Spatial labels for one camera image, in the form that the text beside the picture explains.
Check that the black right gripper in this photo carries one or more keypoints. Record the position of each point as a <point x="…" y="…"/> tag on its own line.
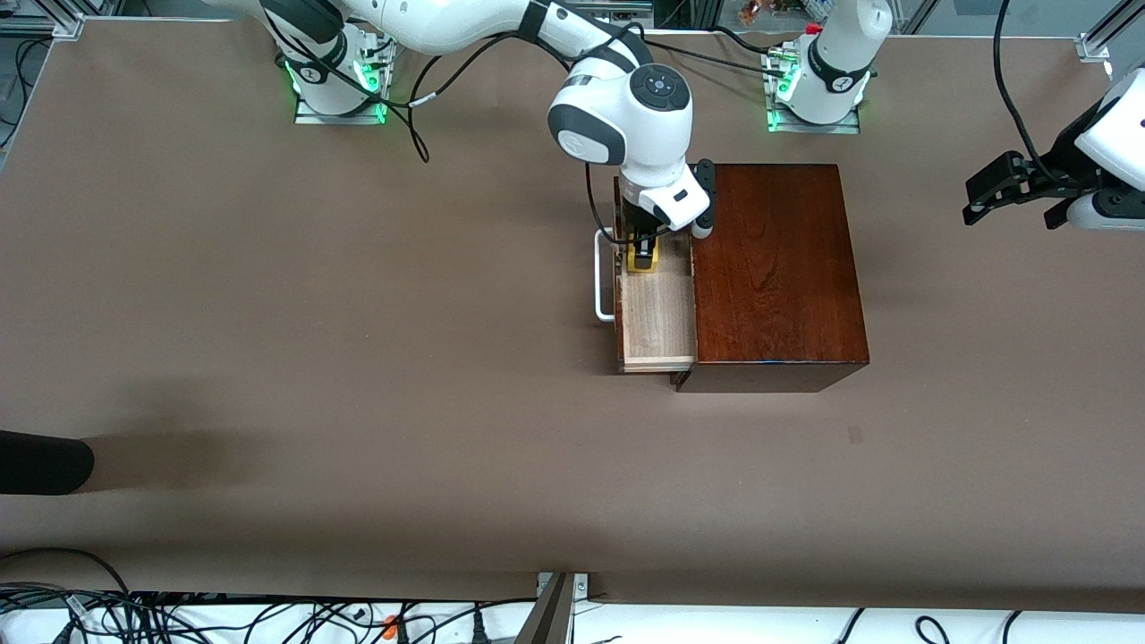
<point x="640" y="221"/>

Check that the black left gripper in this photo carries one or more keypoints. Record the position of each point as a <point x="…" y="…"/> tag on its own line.
<point x="1061" y="154"/>

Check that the yellow block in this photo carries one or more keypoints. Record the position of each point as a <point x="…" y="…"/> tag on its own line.
<point x="644" y="266"/>

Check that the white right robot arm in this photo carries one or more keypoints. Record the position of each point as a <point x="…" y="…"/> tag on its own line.
<point x="447" y="27"/>

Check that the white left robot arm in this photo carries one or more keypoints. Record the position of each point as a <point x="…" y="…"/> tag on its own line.
<point x="841" y="67"/>

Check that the dark wooden drawer box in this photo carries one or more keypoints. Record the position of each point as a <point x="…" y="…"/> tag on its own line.
<point x="778" y="268"/>

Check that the grey device with ports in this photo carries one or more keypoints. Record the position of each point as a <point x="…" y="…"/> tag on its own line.
<point x="586" y="9"/>

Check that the dark metal bar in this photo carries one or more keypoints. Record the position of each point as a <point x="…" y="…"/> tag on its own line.
<point x="546" y="622"/>

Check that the orange connector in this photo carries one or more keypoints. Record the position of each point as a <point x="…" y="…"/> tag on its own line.
<point x="391" y="626"/>

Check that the black round-ended cylinder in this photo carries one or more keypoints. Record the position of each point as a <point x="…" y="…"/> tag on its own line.
<point x="45" y="462"/>

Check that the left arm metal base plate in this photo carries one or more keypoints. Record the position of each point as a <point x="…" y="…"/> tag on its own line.
<point x="850" y="128"/>

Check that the aluminium frame profile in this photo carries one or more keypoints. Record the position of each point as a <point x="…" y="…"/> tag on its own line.
<point x="1093" y="45"/>
<point x="67" y="27"/>

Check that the aluminium corner bracket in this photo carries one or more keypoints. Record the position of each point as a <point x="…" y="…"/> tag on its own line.
<point x="581" y="586"/>

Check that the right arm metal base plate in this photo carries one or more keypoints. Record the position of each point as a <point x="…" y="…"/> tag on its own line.
<point x="304" y="118"/>

